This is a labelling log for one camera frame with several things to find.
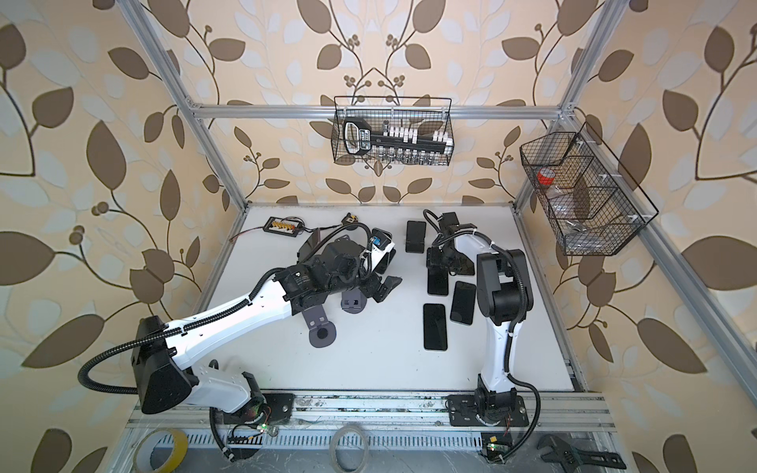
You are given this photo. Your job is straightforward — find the black wire basket wall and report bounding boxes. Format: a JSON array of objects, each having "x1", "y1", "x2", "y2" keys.
[
  {"x1": 520, "y1": 123, "x2": 658, "y2": 256},
  {"x1": 331, "y1": 94, "x2": 455, "y2": 167}
]

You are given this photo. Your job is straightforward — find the black wire basket rear wall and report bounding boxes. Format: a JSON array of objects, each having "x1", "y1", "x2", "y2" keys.
[{"x1": 331, "y1": 94, "x2": 455, "y2": 167}]

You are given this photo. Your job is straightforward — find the black rear phone stand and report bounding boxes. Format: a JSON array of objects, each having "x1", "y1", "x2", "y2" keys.
[{"x1": 405, "y1": 221, "x2": 427, "y2": 254}]

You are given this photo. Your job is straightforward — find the black wire basket right wall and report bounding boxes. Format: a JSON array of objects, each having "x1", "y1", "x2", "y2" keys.
[{"x1": 520, "y1": 123, "x2": 658, "y2": 256}]

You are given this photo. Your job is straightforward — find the black phone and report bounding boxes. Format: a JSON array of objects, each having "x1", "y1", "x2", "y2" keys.
[
  {"x1": 451, "y1": 281, "x2": 476, "y2": 326},
  {"x1": 423, "y1": 304, "x2": 449, "y2": 351},
  {"x1": 427, "y1": 266, "x2": 449, "y2": 297},
  {"x1": 374, "y1": 236, "x2": 396, "y2": 275}
]

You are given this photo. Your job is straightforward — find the black tool in basket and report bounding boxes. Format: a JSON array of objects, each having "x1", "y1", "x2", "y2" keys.
[{"x1": 341, "y1": 117, "x2": 455, "y2": 156}]

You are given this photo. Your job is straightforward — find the dark round stand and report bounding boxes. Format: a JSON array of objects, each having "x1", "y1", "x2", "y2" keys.
[{"x1": 303, "y1": 305, "x2": 337, "y2": 349}]

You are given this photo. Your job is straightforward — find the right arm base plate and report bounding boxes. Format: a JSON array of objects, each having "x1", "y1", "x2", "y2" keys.
[{"x1": 445, "y1": 390, "x2": 530, "y2": 429}]

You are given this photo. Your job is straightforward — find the black yellow round connector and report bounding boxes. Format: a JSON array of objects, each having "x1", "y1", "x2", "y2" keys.
[{"x1": 341, "y1": 213, "x2": 359, "y2": 231}]

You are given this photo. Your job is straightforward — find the black adjustable wrench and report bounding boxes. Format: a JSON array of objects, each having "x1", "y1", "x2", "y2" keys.
[{"x1": 537, "y1": 435, "x2": 627, "y2": 473}]

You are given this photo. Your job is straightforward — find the black power adapter board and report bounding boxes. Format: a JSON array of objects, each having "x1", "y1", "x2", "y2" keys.
[{"x1": 262, "y1": 217, "x2": 305, "y2": 238}]

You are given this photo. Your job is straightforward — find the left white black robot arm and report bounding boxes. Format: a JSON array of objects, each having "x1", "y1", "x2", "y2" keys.
[{"x1": 77, "y1": 224, "x2": 402, "y2": 415}]

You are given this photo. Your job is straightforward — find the grey round stand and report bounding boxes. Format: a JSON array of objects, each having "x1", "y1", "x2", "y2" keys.
[{"x1": 340, "y1": 289, "x2": 368, "y2": 315}]

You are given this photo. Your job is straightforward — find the black red cable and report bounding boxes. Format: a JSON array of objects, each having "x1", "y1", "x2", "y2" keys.
[{"x1": 229, "y1": 222, "x2": 344, "y2": 244}]

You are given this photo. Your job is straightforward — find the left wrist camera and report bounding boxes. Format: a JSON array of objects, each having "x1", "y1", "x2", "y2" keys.
[{"x1": 369, "y1": 228, "x2": 394, "y2": 264}]

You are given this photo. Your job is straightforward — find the yellow tape roll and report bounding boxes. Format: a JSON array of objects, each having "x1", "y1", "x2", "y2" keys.
[{"x1": 132, "y1": 429, "x2": 188, "y2": 473}]

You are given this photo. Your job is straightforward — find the grey tape ring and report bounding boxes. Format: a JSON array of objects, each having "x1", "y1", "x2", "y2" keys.
[{"x1": 328, "y1": 425, "x2": 371, "y2": 473}]

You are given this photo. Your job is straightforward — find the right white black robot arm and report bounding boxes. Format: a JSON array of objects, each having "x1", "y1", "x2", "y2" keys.
[{"x1": 423, "y1": 209, "x2": 534, "y2": 425}]

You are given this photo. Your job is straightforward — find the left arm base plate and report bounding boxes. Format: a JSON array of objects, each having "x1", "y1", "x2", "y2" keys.
[{"x1": 214, "y1": 391, "x2": 296, "y2": 427}]

